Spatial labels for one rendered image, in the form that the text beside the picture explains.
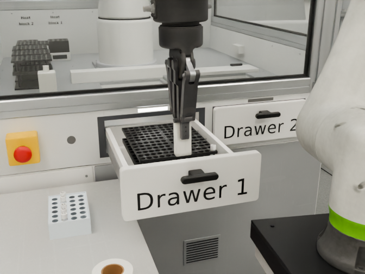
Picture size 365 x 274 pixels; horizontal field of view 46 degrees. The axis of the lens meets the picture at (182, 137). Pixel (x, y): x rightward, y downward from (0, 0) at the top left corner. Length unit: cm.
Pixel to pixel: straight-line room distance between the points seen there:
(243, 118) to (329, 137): 48
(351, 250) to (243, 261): 74
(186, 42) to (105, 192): 52
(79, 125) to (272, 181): 61
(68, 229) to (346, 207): 54
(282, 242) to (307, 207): 66
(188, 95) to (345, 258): 37
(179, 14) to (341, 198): 40
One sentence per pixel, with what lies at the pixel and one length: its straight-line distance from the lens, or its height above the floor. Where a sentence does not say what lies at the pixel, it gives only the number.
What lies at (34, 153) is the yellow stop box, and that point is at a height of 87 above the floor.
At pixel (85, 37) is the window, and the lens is 110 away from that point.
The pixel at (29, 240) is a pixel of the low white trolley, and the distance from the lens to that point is 96.
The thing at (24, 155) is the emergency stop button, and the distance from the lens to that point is 107.
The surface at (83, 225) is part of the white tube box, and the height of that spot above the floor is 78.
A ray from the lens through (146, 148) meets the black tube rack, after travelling 98.
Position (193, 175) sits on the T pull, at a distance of 82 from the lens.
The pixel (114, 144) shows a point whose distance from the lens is 103.
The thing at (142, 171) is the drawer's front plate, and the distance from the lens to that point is 82.
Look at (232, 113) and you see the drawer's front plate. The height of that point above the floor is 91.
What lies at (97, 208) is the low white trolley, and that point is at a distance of 104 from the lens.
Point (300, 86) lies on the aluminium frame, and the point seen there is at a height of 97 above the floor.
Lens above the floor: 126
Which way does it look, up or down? 20 degrees down
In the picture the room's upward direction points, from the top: straight up
